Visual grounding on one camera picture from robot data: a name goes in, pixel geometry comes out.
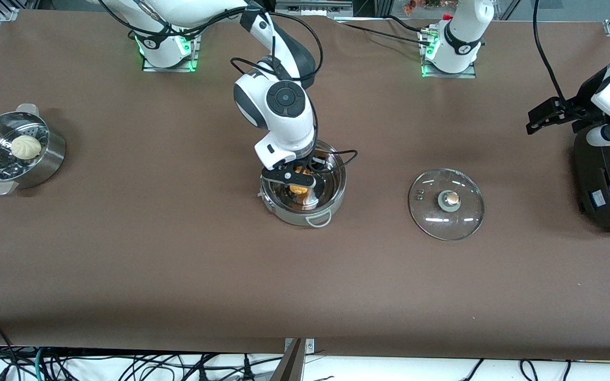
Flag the yellow corn cob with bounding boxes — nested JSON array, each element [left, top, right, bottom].
[[289, 166, 312, 195]]

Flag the glass pot lid with knob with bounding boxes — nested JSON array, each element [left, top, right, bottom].
[[408, 168, 486, 242]]

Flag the steel cooking pot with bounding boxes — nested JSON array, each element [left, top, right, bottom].
[[259, 140, 348, 229]]

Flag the stainless steel steamer pot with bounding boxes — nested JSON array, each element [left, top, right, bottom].
[[0, 103, 67, 196]]

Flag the grey metal box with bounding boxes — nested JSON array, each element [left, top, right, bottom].
[[275, 0, 354, 19]]

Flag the brown table cover sheet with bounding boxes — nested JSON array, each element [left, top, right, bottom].
[[0, 10, 610, 360]]

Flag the orange patterned background object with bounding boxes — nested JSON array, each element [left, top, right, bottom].
[[403, 0, 446, 15]]

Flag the white steamed bun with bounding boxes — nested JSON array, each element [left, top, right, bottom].
[[10, 135, 42, 160]]

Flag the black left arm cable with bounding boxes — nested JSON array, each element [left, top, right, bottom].
[[532, 0, 576, 114]]

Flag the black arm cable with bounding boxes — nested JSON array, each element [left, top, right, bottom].
[[532, 0, 576, 114], [96, 0, 358, 175]]

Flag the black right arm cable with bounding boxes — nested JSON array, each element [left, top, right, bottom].
[[96, 0, 358, 175]]

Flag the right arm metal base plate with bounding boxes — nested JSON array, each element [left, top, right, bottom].
[[142, 32, 200, 72]]

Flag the black cable on table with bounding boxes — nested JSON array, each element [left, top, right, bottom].
[[339, 15, 433, 48]]

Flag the metal table bracket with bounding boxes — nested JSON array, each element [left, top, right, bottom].
[[271, 338, 316, 381]]

